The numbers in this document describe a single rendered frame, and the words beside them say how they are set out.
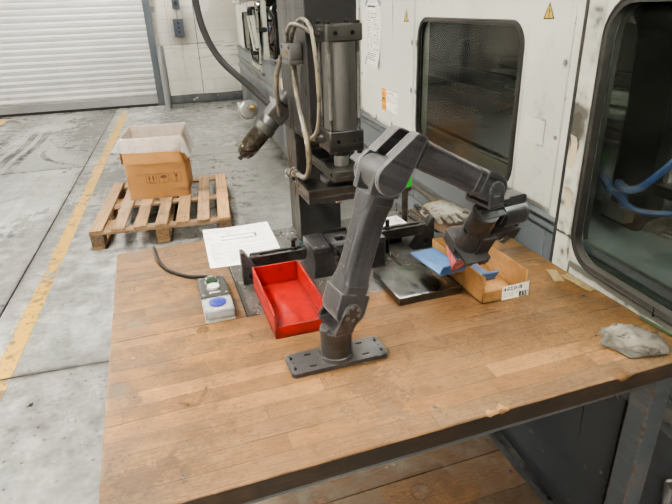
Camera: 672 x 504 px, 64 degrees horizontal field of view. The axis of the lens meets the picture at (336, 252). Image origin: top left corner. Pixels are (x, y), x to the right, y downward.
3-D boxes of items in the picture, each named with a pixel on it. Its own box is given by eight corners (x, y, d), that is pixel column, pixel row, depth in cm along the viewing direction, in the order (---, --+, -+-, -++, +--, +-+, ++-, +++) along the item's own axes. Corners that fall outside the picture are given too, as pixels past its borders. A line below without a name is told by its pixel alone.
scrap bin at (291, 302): (276, 340, 117) (273, 315, 114) (253, 288, 138) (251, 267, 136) (329, 328, 120) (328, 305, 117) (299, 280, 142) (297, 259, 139)
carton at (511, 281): (481, 307, 127) (484, 278, 124) (431, 264, 149) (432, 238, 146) (527, 297, 131) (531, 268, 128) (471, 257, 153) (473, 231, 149)
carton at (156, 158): (133, 179, 498) (122, 124, 477) (200, 174, 507) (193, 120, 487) (121, 203, 438) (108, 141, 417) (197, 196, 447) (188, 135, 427)
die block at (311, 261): (315, 279, 142) (313, 253, 139) (304, 263, 150) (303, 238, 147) (385, 266, 147) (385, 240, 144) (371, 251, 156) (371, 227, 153)
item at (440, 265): (443, 278, 126) (443, 267, 125) (410, 253, 139) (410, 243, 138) (468, 272, 129) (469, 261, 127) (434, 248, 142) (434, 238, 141)
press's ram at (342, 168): (310, 217, 134) (303, 93, 121) (285, 187, 156) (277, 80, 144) (378, 207, 139) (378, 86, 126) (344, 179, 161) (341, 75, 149)
